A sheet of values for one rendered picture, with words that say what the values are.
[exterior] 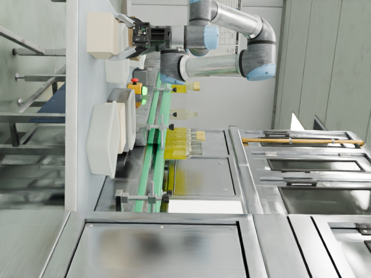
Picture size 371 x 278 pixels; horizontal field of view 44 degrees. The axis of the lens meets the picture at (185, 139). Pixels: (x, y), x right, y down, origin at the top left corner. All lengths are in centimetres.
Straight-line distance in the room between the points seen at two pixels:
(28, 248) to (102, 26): 70
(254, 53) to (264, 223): 84
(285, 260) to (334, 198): 117
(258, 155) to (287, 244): 146
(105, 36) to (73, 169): 42
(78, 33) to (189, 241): 66
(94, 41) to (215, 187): 97
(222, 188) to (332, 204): 50
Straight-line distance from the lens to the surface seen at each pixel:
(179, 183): 214
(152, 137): 215
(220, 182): 216
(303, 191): 226
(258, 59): 184
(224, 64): 192
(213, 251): 112
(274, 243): 115
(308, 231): 122
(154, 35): 146
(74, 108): 133
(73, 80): 133
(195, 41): 145
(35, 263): 110
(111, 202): 162
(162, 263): 108
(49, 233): 120
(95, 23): 146
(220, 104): 830
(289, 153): 263
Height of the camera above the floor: 105
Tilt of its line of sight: level
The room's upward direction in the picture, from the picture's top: 91 degrees clockwise
